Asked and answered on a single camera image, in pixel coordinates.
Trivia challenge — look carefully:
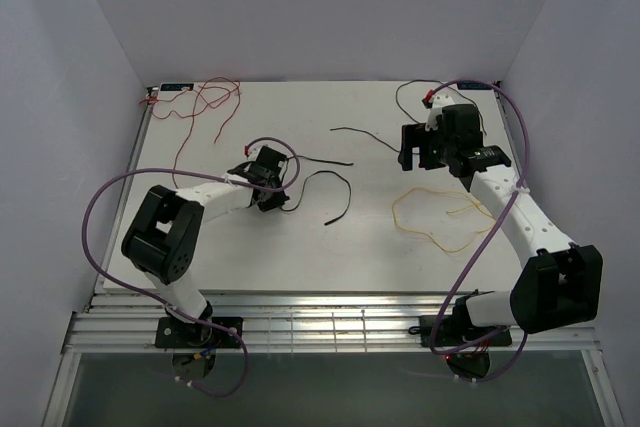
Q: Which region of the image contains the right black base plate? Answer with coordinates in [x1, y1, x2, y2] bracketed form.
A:
[408, 315, 512, 348]

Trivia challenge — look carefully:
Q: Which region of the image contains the blue logo sticker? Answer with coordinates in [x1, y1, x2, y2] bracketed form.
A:
[159, 82, 194, 92]
[456, 81, 491, 91]

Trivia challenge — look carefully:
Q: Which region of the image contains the aluminium rail frame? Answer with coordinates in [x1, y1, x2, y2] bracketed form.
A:
[42, 80, 630, 426]

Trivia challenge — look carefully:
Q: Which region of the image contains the black wire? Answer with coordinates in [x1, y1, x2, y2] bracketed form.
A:
[279, 155, 355, 226]
[329, 78, 489, 154]

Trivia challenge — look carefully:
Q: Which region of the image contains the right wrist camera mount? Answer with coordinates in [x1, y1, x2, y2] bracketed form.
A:
[422, 90, 456, 131]

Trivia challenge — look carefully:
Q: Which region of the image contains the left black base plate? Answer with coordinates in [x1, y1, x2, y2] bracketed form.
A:
[154, 316, 243, 350]

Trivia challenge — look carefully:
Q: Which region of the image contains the yellow wire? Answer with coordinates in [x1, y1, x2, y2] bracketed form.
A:
[391, 187, 499, 254]

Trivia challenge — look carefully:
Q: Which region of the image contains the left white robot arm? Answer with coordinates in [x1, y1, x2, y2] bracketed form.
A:
[121, 146, 289, 347]

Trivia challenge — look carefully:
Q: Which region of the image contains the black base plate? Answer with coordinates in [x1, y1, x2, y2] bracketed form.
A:
[154, 316, 243, 350]
[408, 315, 512, 348]

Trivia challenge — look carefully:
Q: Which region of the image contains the left blue logo sticker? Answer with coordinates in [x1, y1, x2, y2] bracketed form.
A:
[159, 82, 194, 92]

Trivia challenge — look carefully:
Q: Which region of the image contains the right blue logo sticker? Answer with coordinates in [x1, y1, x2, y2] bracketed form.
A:
[456, 81, 491, 91]

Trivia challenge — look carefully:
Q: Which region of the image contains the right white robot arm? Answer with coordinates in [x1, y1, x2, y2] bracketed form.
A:
[398, 100, 603, 351]

